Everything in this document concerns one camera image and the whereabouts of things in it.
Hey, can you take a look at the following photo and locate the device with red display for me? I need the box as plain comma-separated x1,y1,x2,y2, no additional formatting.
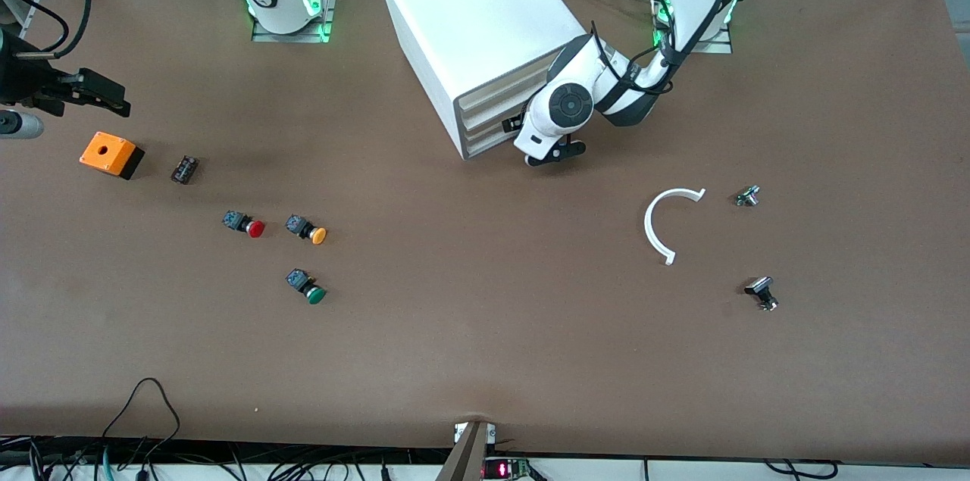
483,457,533,480

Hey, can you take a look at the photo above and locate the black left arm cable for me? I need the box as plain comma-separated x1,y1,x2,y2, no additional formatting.
590,0,740,97

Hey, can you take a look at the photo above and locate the white curved plastic arc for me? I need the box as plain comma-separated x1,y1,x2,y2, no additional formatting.
644,188,707,267

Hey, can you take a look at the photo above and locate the thin black looped cable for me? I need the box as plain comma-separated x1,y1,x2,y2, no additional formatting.
102,378,181,459

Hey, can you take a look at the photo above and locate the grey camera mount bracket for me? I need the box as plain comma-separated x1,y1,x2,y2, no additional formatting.
436,420,497,481

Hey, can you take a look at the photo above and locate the green mushroom push button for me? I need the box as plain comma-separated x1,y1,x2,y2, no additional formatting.
286,269,327,305

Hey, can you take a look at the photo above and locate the black floor cable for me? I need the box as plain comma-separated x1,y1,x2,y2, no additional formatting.
762,460,838,480

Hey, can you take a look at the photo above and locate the red mushroom push button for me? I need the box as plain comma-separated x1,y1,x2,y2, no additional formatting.
222,211,266,239

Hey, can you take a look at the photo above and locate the orange mushroom push button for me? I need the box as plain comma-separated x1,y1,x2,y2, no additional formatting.
286,214,328,245

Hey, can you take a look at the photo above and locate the orange box with hole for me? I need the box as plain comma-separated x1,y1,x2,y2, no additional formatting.
80,132,145,180

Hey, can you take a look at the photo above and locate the black knob switch part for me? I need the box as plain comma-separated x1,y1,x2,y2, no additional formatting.
744,276,779,312

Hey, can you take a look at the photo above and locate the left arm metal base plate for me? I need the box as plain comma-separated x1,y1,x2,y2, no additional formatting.
653,0,733,54

